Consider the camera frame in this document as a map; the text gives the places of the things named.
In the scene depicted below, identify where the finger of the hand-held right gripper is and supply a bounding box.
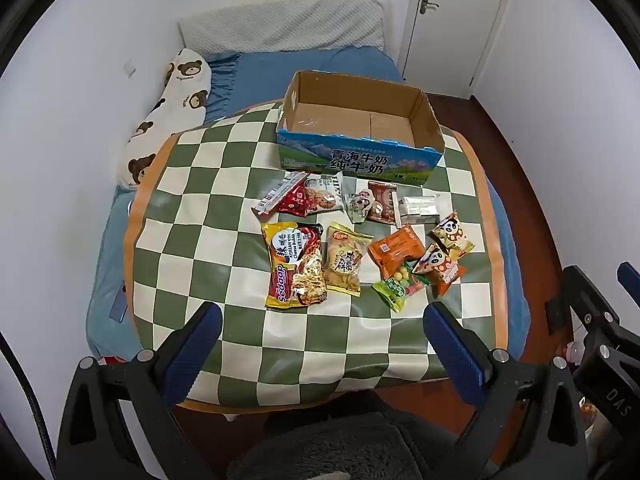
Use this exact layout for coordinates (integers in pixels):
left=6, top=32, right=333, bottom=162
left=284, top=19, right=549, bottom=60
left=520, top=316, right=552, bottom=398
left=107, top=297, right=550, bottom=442
left=545, top=265, right=626, bottom=361
left=616, top=261, right=640, bottom=311

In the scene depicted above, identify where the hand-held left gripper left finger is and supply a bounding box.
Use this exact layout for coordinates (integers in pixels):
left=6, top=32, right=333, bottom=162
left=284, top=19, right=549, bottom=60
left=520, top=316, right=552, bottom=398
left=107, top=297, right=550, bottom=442
left=57, top=301, right=223, bottom=480

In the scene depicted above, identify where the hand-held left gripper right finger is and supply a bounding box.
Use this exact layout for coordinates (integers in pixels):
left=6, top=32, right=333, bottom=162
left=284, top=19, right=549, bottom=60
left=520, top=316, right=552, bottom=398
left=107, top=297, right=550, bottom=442
left=422, top=302, right=588, bottom=480

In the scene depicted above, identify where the small orange snack packet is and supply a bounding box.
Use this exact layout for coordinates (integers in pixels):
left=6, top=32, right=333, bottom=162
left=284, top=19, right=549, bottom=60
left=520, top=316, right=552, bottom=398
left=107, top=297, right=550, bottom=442
left=430, top=265, right=468, bottom=298

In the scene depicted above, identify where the green candy bag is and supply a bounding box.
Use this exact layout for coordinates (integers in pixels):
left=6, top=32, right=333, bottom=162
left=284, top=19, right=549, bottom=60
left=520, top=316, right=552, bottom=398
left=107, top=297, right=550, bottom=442
left=371, top=260, right=431, bottom=313

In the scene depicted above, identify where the panda print snack packet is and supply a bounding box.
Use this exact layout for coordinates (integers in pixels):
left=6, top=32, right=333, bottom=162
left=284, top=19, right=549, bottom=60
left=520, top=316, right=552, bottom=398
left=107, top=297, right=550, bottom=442
left=412, top=243, right=461, bottom=286
left=431, top=211, right=476, bottom=261

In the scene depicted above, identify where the large orange snack packet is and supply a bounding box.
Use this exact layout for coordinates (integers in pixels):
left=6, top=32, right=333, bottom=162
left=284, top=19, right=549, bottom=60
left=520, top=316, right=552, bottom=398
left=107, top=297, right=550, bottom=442
left=368, top=225, right=426, bottom=273

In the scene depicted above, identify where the yellow red noodle packet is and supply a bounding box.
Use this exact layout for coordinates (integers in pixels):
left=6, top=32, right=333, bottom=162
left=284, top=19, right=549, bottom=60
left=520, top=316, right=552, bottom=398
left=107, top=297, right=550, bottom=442
left=261, top=221, right=328, bottom=309

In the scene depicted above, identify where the yellow cracker packet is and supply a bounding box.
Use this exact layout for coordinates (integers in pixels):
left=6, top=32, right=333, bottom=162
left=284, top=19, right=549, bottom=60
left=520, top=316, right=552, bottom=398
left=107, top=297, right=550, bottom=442
left=322, top=221, right=375, bottom=297

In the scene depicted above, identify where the silver white packet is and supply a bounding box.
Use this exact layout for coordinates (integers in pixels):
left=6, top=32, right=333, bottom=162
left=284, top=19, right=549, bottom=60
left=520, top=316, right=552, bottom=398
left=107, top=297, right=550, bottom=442
left=395, top=194, right=442, bottom=228

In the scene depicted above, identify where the brown red snack packet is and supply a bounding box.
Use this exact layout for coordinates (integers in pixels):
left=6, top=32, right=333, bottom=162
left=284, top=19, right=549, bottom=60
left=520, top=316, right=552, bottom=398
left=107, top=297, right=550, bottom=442
left=366, top=181, right=398, bottom=224

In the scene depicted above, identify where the long white red packet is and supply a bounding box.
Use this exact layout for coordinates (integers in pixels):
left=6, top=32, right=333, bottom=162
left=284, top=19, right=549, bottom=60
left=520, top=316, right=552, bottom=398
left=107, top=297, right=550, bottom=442
left=251, top=171, right=307, bottom=217

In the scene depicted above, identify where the white green candy wrapper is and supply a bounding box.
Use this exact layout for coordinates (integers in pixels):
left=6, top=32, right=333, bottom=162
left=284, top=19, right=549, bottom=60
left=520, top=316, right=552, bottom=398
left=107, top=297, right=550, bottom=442
left=345, top=187, right=376, bottom=223

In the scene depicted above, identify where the small red packet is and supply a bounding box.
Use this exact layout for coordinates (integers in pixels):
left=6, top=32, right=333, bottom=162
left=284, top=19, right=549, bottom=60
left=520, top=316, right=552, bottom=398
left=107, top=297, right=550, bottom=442
left=277, top=182, right=313, bottom=218

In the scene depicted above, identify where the white cookie packet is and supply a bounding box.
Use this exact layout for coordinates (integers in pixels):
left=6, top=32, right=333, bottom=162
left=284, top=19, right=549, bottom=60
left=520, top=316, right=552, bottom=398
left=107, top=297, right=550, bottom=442
left=302, top=171, right=358, bottom=216

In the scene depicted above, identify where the printed cardboard box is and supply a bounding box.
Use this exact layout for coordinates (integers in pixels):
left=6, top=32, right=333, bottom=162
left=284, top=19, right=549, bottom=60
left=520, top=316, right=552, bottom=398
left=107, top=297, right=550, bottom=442
left=276, top=71, right=446, bottom=186

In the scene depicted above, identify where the green checkered table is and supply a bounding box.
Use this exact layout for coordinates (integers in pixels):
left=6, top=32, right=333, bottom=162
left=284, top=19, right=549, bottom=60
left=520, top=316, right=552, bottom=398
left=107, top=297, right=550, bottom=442
left=125, top=100, right=506, bottom=413

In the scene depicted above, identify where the grey fleece clothing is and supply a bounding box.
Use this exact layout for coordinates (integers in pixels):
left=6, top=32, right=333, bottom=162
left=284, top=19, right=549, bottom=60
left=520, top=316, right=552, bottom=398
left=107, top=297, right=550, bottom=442
left=240, top=400, right=451, bottom=480

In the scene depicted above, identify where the white bear print pillow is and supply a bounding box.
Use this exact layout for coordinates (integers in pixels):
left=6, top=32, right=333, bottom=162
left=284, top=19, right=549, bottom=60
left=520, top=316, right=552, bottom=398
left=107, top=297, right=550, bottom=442
left=117, top=48, right=213, bottom=191

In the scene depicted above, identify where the white door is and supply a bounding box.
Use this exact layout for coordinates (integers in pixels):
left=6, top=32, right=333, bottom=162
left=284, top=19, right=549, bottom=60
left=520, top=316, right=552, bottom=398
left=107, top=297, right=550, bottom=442
left=397, top=0, right=516, bottom=98

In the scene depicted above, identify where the grey textured pillow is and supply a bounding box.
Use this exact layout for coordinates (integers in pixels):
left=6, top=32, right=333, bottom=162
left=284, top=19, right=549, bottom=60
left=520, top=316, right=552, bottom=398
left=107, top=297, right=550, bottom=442
left=177, top=0, right=388, bottom=58

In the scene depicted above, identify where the black cable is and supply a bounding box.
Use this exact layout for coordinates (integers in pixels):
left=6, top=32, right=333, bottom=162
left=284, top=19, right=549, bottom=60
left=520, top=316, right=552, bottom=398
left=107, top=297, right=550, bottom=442
left=0, top=332, right=57, bottom=480

